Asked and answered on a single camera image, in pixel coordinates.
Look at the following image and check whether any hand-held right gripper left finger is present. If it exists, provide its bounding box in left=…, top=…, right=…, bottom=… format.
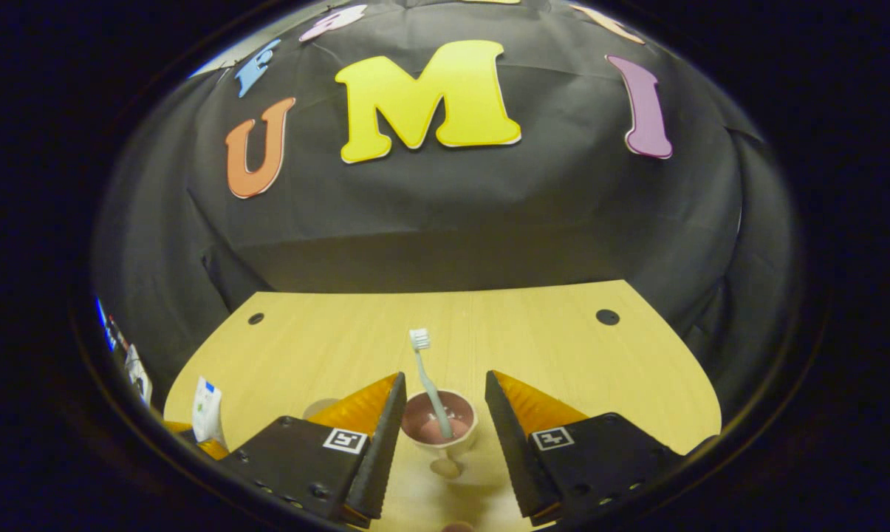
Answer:
left=223, top=372, right=407, bottom=527

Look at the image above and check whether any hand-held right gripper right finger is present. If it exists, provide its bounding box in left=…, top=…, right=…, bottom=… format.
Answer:
left=485, top=369, right=685, bottom=527

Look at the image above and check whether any white toothpaste tube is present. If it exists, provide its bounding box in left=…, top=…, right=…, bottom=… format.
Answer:
left=192, top=377, right=224, bottom=444

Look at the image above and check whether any beige cup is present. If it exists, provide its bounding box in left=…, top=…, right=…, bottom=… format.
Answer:
left=400, top=389, right=480, bottom=477

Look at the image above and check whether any pale blue toothbrush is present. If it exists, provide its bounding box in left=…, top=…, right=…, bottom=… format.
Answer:
left=409, top=329, right=454, bottom=440

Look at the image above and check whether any wooden desktop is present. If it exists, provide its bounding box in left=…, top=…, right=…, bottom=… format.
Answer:
left=164, top=279, right=722, bottom=532

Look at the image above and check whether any white side desk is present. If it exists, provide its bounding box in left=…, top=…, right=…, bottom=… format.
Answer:
left=116, top=325, right=154, bottom=407

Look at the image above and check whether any computer monitor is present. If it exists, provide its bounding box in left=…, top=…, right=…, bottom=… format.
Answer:
left=96, top=296, right=118, bottom=352

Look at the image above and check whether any black backdrop cloth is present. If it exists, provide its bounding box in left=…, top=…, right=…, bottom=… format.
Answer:
left=94, top=0, right=796, bottom=422

